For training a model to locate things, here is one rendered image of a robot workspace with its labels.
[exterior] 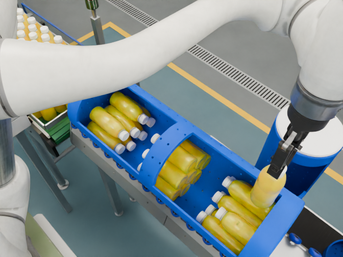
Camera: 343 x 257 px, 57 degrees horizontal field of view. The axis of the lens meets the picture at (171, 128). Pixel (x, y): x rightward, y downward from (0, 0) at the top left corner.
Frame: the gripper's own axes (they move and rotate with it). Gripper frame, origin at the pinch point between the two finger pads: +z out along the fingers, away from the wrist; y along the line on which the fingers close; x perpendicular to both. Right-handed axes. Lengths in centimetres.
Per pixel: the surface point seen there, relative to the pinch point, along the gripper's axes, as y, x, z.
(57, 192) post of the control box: -28, 101, 115
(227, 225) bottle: -7.6, 3.8, 33.2
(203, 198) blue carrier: 1, 18, 49
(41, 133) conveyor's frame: -22, 95, 55
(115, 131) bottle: -7, 56, 33
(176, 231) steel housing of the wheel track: -13, 19, 58
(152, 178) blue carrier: -12.8, 30.7, 29.4
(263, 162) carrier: 41, 12, 65
